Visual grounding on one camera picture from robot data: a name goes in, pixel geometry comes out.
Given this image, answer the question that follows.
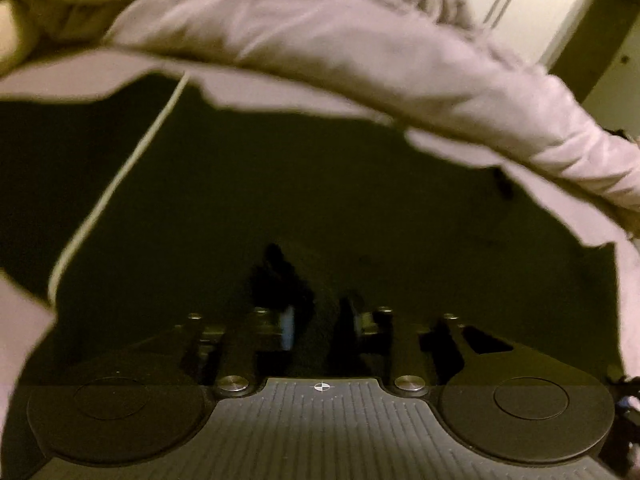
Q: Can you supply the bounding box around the pale yellow pillow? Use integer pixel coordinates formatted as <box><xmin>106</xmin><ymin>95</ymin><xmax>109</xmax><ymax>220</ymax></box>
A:
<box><xmin>0</xmin><ymin>0</ymin><xmax>177</xmax><ymax>77</ymax></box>

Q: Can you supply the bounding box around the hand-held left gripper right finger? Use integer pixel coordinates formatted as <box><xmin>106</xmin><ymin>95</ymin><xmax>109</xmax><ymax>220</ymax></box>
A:
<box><xmin>339</xmin><ymin>298</ymin><xmax>516</xmax><ymax>394</ymax></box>

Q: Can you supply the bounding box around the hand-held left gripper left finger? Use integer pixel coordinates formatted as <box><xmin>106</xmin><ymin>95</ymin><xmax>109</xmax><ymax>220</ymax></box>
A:
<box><xmin>172</xmin><ymin>306</ymin><xmax>297</xmax><ymax>394</ymax></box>

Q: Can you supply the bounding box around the white wardrobe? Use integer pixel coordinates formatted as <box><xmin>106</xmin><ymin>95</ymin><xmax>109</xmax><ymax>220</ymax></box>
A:
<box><xmin>469</xmin><ymin>0</ymin><xmax>607</xmax><ymax>67</ymax></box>

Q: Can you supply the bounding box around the black garment with white stripe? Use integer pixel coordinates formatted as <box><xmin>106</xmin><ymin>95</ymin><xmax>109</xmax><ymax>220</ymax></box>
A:
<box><xmin>0</xmin><ymin>69</ymin><xmax>622</xmax><ymax>397</ymax></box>

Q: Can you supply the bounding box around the lilac bed sheet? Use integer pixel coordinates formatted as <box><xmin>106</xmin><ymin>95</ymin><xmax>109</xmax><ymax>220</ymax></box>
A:
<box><xmin>0</xmin><ymin>54</ymin><xmax>640</xmax><ymax>413</ymax></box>

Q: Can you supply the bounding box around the lilac duvet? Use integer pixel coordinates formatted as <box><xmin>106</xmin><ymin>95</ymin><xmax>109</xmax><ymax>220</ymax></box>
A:
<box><xmin>0</xmin><ymin>0</ymin><xmax>640</xmax><ymax>248</ymax></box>

